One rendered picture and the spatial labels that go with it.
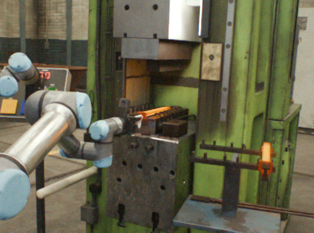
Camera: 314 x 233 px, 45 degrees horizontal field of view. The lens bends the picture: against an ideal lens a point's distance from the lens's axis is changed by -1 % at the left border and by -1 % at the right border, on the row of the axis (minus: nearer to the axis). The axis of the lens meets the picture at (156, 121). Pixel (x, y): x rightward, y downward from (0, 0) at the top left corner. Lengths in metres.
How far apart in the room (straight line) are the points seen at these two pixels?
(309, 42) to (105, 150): 5.71
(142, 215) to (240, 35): 0.96
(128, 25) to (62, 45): 9.11
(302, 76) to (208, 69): 5.21
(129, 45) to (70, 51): 8.87
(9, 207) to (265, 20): 1.65
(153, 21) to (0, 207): 1.17
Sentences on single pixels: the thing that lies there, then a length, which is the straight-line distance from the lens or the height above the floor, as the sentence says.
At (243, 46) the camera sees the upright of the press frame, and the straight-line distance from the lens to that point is 1.81.
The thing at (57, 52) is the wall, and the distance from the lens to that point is 11.10.
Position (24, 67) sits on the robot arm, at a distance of 1.58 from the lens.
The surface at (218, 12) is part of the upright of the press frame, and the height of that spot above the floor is 1.50.
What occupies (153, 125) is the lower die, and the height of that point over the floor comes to 0.96.
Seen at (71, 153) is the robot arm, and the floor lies 0.89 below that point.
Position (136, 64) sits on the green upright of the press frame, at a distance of 2.15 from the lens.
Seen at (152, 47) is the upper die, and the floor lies 1.33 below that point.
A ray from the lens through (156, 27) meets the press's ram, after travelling 1.80.
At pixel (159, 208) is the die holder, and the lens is 1.86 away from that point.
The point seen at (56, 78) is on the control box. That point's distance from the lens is 2.04.
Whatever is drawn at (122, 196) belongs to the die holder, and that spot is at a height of 0.59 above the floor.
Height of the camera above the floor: 1.32
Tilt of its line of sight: 11 degrees down
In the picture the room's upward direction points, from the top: 2 degrees clockwise
